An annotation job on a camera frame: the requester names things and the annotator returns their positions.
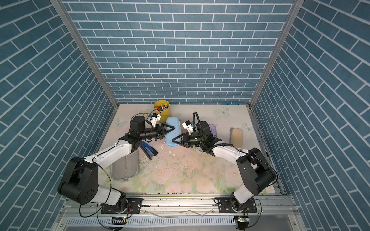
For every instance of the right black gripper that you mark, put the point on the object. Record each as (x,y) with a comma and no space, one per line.
(178,138)

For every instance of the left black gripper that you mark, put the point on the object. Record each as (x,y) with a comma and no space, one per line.
(167,131)

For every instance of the white sleeve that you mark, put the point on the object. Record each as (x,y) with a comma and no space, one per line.
(174,121)

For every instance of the white sleeve case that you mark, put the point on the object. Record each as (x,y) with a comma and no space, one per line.
(236,137)

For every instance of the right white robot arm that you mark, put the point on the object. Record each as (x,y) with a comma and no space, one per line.
(255,172)

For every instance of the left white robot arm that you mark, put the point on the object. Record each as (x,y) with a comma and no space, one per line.
(80,181)

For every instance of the blue stapler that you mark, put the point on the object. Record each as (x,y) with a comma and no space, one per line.
(149,151)

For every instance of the yellow pen cup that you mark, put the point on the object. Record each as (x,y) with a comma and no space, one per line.
(164,107)

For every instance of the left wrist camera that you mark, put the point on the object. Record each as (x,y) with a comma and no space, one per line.
(154,119)

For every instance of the aluminium front rail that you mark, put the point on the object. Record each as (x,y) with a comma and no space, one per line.
(173,205)

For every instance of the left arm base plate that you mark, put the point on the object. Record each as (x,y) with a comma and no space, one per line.
(126,206)

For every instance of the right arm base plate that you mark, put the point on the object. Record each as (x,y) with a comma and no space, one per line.
(231,205)

